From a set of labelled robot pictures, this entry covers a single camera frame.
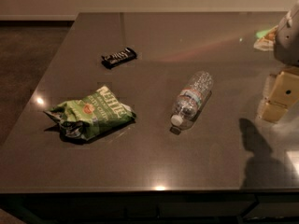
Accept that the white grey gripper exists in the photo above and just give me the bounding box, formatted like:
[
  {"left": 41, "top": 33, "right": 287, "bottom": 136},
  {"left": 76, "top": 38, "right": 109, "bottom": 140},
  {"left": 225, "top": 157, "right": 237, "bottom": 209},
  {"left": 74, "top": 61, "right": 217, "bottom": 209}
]
[{"left": 260, "top": 1, "right": 299, "bottom": 123}]

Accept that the green kettle chips bag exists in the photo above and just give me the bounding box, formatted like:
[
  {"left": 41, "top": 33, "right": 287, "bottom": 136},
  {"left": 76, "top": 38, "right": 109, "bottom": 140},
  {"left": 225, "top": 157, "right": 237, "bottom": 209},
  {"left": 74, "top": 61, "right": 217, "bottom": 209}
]
[{"left": 45, "top": 85, "right": 136, "bottom": 141}]

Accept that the black candy bar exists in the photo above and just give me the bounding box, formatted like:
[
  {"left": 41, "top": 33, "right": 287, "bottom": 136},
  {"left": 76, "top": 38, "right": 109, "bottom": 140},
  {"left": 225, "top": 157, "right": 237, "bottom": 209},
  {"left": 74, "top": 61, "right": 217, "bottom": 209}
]
[{"left": 102, "top": 48, "right": 137, "bottom": 69}]

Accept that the clear plastic water bottle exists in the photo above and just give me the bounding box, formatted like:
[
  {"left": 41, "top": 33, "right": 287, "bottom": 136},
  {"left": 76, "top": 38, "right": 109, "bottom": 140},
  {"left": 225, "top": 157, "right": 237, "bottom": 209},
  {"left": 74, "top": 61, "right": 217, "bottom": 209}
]
[{"left": 170, "top": 71, "right": 213, "bottom": 130}]

